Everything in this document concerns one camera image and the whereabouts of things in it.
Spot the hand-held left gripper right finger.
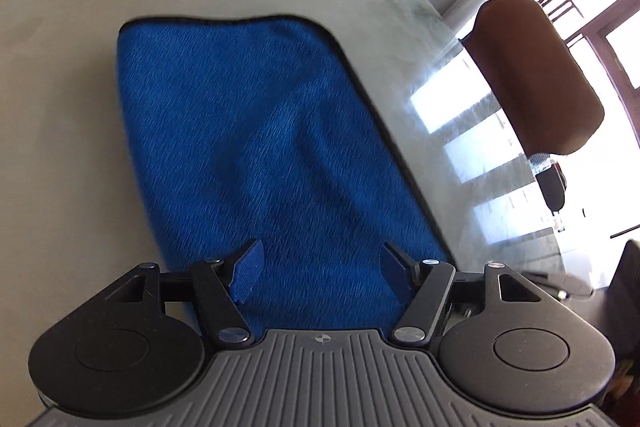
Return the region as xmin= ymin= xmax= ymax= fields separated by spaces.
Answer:
xmin=379 ymin=242 xmax=547 ymax=350

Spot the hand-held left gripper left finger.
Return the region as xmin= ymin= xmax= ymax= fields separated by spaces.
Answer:
xmin=102 ymin=239 xmax=265 ymax=348

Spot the grey and blue towel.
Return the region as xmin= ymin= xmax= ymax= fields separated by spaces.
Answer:
xmin=116 ymin=14 xmax=454 ymax=341

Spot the grey metal bar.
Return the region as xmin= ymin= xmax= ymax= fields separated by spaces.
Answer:
xmin=525 ymin=271 xmax=597 ymax=302

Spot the brown leather chair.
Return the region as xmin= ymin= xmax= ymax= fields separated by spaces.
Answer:
xmin=460 ymin=0 xmax=606 ymax=157

